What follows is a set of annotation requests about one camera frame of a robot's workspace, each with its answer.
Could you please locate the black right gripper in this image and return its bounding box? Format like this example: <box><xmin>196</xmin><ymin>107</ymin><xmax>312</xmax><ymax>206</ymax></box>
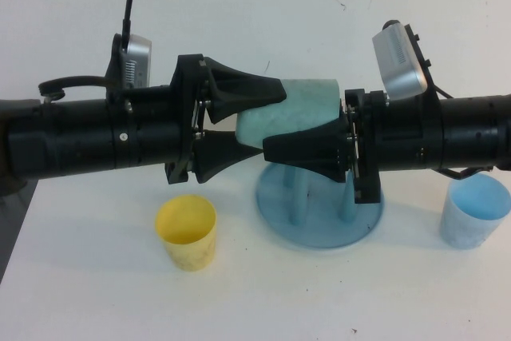
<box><xmin>262</xmin><ymin>87</ymin><xmax>426</xmax><ymax>204</ymax></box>

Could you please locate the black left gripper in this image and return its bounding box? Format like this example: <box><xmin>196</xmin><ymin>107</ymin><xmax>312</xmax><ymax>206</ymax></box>
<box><xmin>137</xmin><ymin>53</ymin><xmax>289</xmax><ymax>185</ymax></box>

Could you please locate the green plastic cup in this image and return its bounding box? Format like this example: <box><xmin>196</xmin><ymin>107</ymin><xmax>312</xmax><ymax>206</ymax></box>
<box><xmin>235</xmin><ymin>77</ymin><xmax>343</xmax><ymax>150</ymax></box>

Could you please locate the blue cup stand with pegs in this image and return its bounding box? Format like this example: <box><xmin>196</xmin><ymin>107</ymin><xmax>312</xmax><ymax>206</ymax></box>
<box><xmin>254</xmin><ymin>163</ymin><xmax>386</xmax><ymax>252</ymax></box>

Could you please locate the yellow plastic cup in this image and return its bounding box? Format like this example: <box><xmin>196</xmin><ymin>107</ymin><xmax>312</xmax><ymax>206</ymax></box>
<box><xmin>154</xmin><ymin>193</ymin><xmax>219</xmax><ymax>273</ymax></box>

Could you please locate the blue plastic cup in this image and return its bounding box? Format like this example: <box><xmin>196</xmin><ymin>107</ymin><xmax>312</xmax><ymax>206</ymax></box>
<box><xmin>438</xmin><ymin>172</ymin><xmax>511</xmax><ymax>250</ymax></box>

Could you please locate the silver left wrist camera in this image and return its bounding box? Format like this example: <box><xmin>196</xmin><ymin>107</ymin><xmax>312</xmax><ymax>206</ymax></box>
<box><xmin>107</xmin><ymin>33</ymin><xmax>153</xmax><ymax>90</ymax></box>

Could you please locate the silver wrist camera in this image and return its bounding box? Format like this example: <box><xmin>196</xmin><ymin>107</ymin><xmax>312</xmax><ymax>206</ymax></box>
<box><xmin>370</xmin><ymin>19</ymin><xmax>434</xmax><ymax>101</ymax></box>
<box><xmin>107</xmin><ymin>33</ymin><xmax>153</xmax><ymax>90</ymax></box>

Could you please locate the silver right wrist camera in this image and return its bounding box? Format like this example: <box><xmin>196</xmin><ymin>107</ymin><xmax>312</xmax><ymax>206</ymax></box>
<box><xmin>370</xmin><ymin>19</ymin><xmax>434</xmax><ymax>101</ymax></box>

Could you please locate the black looped cable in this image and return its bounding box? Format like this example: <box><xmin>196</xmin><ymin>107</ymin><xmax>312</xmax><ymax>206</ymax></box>
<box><xmin>434</xmin><ymin>164</ymin><xmax>496</xmax><ymax>180</ymax></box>
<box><xmin>38</xmin><ymin>75</ymin><xmax>117</xmax><ymax>103</ymax></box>

